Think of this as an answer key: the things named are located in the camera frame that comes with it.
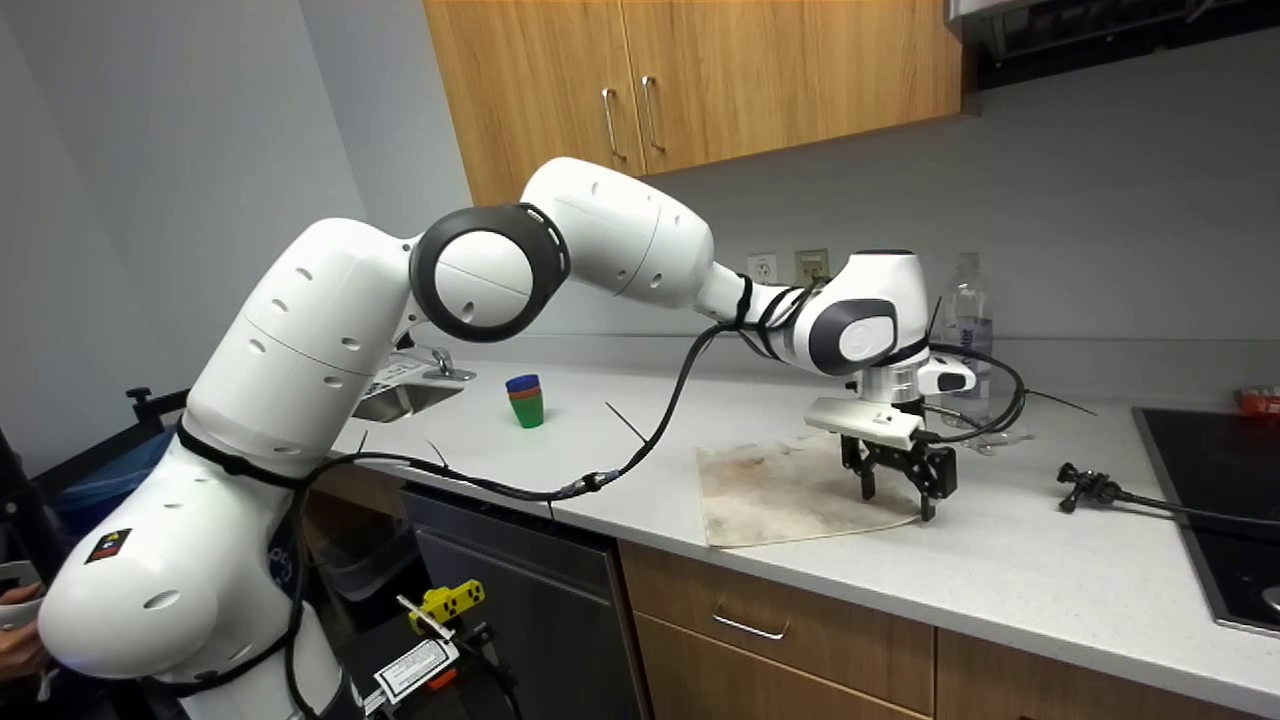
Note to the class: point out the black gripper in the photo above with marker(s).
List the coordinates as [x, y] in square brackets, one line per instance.
[926, 469]

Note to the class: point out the beige stained cloth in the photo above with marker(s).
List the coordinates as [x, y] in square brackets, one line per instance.
[788, 492]

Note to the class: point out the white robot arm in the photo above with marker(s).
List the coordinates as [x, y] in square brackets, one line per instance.
[173, 584]

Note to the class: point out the clear water bottle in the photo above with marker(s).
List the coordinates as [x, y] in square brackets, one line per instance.
[971, 326]

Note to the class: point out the wooden drawer front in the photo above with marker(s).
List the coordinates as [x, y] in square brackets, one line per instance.
[726, 644]

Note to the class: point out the black cooktop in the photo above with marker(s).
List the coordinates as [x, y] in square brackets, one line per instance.
[1221, 475]

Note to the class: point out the black dishwasher front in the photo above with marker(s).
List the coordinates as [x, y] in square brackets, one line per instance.
[552, 601]

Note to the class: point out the red item by cooktop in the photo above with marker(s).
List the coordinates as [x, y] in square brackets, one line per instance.
[1259, 402]

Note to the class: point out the green and blue cup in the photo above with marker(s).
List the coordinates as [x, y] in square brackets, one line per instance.
[526, 397]

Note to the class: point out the wooden upper cabinet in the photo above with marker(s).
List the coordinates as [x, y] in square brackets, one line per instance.
[667, 85]

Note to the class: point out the yellow power strip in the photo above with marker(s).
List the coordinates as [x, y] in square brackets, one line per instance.
[452, 601]

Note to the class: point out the steel sink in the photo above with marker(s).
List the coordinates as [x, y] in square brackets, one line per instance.
[394, 402]

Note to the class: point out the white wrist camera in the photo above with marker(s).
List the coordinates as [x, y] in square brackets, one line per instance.
[946, 379]

